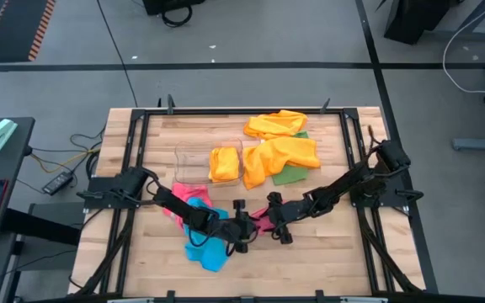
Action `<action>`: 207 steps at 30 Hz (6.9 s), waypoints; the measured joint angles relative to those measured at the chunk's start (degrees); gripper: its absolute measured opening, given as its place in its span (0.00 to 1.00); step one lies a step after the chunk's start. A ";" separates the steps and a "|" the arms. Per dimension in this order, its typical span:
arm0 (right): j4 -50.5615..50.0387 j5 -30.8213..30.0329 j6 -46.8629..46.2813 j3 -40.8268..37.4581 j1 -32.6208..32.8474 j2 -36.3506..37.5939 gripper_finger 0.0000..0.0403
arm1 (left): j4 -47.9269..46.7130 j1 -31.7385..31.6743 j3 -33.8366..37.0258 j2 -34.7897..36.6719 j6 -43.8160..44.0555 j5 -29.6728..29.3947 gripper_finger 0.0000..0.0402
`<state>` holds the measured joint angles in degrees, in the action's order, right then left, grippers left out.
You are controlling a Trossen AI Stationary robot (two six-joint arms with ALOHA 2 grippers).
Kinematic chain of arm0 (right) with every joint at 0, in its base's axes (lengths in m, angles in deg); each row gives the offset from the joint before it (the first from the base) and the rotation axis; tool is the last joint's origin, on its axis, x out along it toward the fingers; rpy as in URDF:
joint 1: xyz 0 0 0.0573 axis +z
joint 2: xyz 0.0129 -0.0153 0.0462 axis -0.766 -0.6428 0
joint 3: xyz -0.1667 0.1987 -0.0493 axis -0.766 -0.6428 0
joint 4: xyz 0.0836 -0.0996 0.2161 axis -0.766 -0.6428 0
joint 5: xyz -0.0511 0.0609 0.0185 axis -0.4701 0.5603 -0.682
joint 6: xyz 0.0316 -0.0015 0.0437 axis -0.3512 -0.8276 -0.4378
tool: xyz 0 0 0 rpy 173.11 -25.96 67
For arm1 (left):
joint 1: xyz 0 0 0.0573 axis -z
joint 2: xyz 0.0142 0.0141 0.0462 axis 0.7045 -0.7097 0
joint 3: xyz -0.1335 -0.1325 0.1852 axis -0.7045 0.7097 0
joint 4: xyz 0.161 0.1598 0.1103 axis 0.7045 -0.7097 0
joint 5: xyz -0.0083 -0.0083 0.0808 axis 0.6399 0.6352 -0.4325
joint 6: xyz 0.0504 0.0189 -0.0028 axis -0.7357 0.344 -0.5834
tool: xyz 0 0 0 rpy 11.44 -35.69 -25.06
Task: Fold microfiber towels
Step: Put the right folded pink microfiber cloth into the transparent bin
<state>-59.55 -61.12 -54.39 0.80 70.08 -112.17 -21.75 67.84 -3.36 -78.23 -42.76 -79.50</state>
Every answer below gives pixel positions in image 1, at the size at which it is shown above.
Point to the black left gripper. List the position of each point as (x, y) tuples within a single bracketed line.
[(242, 230)]

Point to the black desk base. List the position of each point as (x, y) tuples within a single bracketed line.
[(411, 19)]

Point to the black power adapter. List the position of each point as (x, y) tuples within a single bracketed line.
[(57, 183)]

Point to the blue microfiber towel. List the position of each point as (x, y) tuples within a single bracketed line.
[(209, 256)]

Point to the clear plastic bin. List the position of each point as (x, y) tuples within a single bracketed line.
[(190, 160)]

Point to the black metal table frame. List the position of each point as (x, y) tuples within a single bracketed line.
[(242, 111)]

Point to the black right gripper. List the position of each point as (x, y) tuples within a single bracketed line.
[(284, 212)]

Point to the black side desk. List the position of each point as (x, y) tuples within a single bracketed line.
[(2, 168)]

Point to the black floor mat orange edge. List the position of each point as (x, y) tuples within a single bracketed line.
[(15, 29)]

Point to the grey desk foot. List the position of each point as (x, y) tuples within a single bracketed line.
[(482, 144)]

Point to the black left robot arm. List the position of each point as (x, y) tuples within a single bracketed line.
[(179, 206)]

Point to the pink microfiber towel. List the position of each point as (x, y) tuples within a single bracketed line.
[(188, 191), (261, 221)]

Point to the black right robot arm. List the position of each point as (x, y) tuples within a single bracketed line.
[(343, 187)]

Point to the orange microfiber towel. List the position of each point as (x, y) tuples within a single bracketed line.
[(276, 157), (224, 164), (276, 124)]

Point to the green microfiber towel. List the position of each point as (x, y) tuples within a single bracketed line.
[(291, 174)]

